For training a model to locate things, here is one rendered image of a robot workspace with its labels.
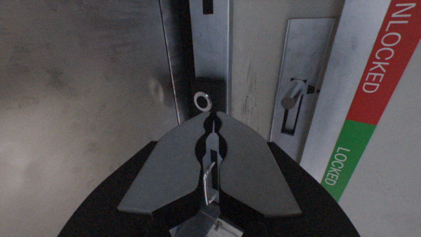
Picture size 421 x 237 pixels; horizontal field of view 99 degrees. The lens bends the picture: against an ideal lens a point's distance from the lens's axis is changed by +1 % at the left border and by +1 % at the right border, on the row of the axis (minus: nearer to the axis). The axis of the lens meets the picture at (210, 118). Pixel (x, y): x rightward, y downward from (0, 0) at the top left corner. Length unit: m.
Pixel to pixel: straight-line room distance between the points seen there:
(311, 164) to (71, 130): 0.26
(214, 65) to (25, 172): 0.23
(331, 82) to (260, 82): 0.09
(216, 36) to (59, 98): 0.19
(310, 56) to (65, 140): 0.27
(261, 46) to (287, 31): 0.04
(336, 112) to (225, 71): 0.14
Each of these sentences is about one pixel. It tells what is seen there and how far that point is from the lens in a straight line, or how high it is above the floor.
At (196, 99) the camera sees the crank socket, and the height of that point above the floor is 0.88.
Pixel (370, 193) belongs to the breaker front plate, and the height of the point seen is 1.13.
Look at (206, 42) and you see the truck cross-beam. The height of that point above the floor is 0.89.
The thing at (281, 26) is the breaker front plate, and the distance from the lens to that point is 0.24.
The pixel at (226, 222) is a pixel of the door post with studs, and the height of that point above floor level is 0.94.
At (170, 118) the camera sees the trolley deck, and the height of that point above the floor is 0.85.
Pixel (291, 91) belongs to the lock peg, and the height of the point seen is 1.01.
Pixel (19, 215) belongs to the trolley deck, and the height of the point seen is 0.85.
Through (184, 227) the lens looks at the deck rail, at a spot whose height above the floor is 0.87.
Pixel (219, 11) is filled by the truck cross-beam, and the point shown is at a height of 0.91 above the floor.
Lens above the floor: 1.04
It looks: 28 degrees down
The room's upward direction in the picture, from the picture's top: 106 degrees clockwise
